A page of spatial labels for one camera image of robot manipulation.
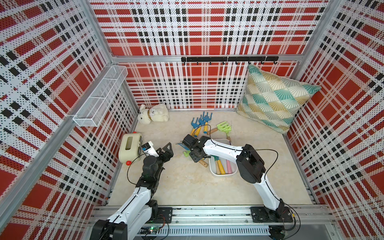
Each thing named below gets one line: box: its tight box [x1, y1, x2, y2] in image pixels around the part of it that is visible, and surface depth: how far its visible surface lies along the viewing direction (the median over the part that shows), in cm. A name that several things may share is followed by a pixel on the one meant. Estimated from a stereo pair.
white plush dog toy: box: [137, 103, 170, 125], surface depth 111 cm
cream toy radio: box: [118, 131, 144, 166], surface depth 90 cm
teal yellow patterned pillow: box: [236, 65, 321, 134], surface depth 92 cm
